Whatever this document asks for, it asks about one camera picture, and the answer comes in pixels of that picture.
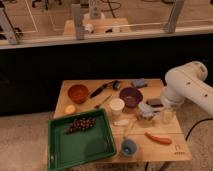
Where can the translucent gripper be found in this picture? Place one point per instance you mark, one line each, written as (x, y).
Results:
(167, 115)

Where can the dark purple grape bunch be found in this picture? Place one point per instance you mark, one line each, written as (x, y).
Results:
(82, 124)

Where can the green plastic tray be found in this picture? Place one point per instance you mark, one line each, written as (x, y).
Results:
(80, 147)

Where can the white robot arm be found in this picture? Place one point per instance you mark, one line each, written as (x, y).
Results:
(186, 82)

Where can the purple bowl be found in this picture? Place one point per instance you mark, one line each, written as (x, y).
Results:
(131, 96)

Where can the red bowl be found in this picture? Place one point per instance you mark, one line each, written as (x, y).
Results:
(78, 93)

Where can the dark rectangular block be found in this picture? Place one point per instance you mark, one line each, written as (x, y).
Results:
(154, 102)

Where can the grey toy on stand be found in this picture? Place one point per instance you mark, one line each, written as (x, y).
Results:
(144, 115)

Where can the orange carrot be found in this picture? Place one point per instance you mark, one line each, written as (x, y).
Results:
(160, 140)

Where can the wooden spoon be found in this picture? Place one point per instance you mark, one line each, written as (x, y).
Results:
(129, 128)

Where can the grey blue cloth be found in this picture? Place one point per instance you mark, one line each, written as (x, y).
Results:
(139, 83)

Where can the blue cup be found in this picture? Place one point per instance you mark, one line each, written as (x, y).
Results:
(128, 147)

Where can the white cup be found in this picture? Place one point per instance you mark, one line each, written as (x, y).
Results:
(116, 106)

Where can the yellow round fruit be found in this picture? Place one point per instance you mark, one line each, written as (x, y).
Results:
(70, 109)

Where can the background wooden table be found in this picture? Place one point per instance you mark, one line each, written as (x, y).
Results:
(100, 26)

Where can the green handled utensil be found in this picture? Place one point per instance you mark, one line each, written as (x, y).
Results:
(100, 104)

